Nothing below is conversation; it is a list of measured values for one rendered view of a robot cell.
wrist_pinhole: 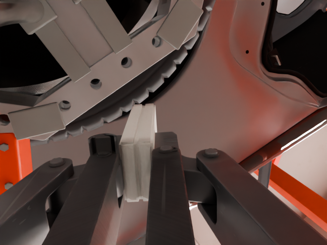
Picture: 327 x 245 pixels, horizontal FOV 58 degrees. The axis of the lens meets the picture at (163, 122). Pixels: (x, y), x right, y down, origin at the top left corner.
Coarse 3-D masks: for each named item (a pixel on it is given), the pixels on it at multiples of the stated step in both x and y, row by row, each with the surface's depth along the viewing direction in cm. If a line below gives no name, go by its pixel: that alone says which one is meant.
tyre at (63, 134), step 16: (208, 0) 44; (208, 16) 45; (160, 64) 45; (96, 80) 43; (144, 80) 45; (160, 80) 46; (112, 96) 44; (128, 96) 45; (144, 96) 46; (96, 112) 44; (112, 112) 45; (80, 128) 44; (32, 144) 44
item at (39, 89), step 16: (144, 0) 48; (128, 16) 57; (144, 16) 42; (128, 32) 43; (0, 48) 42; (0, 64) 43; (0, 80) 43; (16, 80) 46; (32, 80) 46; (48, 80) 42
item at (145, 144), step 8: (152, 104) 19; (144, 112) 17; (152, 112) 17; (144, 120) 16; (152, 120) 16; (144, 128) 14; (152, 128) 15; (144, 136) 13; (152, 136) 14; (136, 144) 13; (144, 144) 13; (152, 144) 13; (144, 152) 13; (144, 160) 13; (144, 168) 13; (144, 176) 13; (144, 184) 13; (144, 192) 14; (144, 200) 14
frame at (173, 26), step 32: (160, 0) 39; (192, 0) 35; (160, 32) 35; (192, 32) 36; (96, 64) 34; (128, 64) 39; (0, 96) 36; (32, 96) 38; (64, 96) 34; (96, 96) 35; (0, 128) 34; (32, 128) 34; (64, 128) 35
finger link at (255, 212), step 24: (216, 168) 11; (240, 168) 11; (216, 192) 10; (240, 192) 9; (264, 192) 9; (216, 216) 11; (240, 216) 8; (264, 216) 8; (288, 216) 8; (240, 240) 9; (264, 240) 7; (288, 240) 7; (312, 240) 7
